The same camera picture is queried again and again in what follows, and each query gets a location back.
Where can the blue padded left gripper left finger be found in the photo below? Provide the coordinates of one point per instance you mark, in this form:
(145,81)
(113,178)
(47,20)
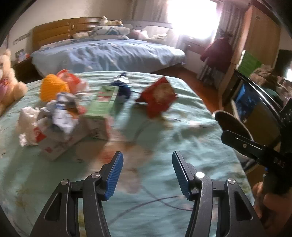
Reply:
(59,217)

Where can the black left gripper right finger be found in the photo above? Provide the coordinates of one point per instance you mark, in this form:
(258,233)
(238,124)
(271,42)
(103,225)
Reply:
(243,145)

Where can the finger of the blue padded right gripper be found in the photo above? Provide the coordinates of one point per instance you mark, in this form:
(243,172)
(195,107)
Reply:
(236,216)

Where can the blue white paper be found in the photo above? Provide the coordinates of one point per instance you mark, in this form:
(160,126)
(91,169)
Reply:
(61,119)

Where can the red chip bag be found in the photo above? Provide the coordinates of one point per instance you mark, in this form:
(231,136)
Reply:
(159,97)

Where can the green milk carton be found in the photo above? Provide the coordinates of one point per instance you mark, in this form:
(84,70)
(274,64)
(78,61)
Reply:
(98,114)

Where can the dark trash bin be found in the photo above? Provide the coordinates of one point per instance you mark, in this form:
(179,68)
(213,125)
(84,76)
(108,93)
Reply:
(229,122)

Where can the person's right hand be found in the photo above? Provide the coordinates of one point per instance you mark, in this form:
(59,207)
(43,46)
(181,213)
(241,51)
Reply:
(279,206)

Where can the black tv cabinet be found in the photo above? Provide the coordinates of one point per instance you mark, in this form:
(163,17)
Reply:
(254,107)

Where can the brown plush toy on cabinet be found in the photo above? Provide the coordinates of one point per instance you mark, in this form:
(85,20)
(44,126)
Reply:
(265,77)

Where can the red white carton box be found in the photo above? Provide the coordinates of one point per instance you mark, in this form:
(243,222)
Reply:
(55,143)

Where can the green storage boxes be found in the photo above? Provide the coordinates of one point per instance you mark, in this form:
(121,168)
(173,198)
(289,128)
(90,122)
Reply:
(248,61)

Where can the teal floral bed sheet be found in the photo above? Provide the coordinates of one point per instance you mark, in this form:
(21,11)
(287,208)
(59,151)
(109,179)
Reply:
(147,200)

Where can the white crumpled plastic bag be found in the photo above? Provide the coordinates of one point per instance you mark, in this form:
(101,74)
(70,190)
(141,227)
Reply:
(30,133)

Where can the dark red hanging coat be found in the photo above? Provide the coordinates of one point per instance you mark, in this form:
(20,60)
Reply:
(218,55)

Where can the wooden wardrobe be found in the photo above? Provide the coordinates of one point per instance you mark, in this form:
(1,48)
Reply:
(260,36)

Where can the orange foam fruit net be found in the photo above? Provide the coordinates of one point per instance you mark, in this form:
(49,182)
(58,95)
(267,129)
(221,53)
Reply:
(51,86)

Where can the red white plastic bag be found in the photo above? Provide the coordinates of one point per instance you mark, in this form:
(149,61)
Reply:
(75,83)

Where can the cream teddy bear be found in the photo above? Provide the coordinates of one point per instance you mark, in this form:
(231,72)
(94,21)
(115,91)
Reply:
(11,89)

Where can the blue foil snack wrapper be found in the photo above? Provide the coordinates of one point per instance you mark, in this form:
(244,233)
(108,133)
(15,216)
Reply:
(124,92)

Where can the dark wooden nightstand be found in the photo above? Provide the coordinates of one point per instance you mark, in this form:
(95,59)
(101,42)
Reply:
(26,72)

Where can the blue bed cover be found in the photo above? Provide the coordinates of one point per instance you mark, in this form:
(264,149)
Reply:
(86,55)

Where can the pink pillow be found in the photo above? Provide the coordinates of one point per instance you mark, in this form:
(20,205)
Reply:
(81,35)

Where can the wooden headboard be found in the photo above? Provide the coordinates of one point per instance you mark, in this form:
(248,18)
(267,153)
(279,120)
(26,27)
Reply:
(61,30)

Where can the blue white pillow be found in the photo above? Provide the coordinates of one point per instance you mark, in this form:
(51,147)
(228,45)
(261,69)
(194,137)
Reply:
(109,33)

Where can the small plush toy on headboard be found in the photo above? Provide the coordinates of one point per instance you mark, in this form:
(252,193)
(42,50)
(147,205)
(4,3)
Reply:
(105,22)

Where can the white bed guard rail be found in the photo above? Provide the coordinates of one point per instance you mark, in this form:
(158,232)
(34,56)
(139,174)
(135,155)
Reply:
(151,31)

